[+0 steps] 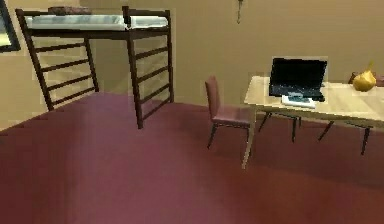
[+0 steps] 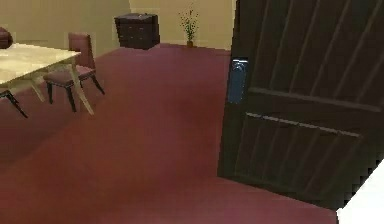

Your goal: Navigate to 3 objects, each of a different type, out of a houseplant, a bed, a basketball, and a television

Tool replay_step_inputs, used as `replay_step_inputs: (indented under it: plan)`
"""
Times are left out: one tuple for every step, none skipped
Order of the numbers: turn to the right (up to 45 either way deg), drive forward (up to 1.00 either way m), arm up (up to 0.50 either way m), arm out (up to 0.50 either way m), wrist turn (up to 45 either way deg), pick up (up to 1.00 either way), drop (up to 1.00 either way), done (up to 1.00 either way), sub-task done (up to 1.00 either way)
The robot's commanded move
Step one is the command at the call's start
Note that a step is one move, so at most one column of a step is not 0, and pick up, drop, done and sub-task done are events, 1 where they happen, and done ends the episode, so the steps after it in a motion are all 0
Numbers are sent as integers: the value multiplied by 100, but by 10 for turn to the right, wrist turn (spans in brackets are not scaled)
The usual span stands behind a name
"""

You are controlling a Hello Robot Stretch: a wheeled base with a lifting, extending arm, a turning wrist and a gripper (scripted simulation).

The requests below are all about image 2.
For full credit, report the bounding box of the blue door handle plate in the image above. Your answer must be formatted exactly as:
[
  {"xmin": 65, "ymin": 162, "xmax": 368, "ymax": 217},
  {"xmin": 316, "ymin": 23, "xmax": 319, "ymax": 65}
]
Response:
[{"xmin": 227, "ymin": 58, "xmax": 249, "ymax": 104}]

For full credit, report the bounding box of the dark brown room door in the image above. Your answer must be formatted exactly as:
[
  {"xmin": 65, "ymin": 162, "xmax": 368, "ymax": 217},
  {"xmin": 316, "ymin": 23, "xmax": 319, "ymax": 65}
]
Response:
[{"xmin": 217, "ymin": 0, "xmax": 384, "ymax": 211}]

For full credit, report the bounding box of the green houseplant in pot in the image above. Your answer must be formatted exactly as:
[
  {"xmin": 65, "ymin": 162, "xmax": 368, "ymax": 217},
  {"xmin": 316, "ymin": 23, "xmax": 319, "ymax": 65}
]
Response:
[{"xmin": 178, "ymin": 3, "xmax": 200, "ymax": 48}]

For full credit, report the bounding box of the maroon dining chair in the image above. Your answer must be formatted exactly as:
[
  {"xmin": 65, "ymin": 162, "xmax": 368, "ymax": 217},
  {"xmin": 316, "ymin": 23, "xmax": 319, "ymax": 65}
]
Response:
[
  {"xmin": 0, "ymin": 88, "xmax": 29, "ymax": 119},
  {"xmin": 42, "ymin": 32, "xmax": 106, "ymax": 113},
  {"xmin": 0, "ymin": 26, "xmax": 14, "ymax": 50}
]

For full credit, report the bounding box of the cream dining table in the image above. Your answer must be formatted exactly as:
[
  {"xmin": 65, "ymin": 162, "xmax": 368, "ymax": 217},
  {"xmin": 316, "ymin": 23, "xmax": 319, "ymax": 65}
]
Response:
[{"xmin": 0, "ymin": 42, "xmax": 96, "ymax": 116}]

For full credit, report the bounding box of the dark brown chest of drawers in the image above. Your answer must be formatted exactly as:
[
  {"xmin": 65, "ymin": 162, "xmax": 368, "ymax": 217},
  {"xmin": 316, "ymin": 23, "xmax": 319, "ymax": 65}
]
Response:
[{"xmin": 113, "ymin": 12, "xmax": 161, "ymax": 51}]

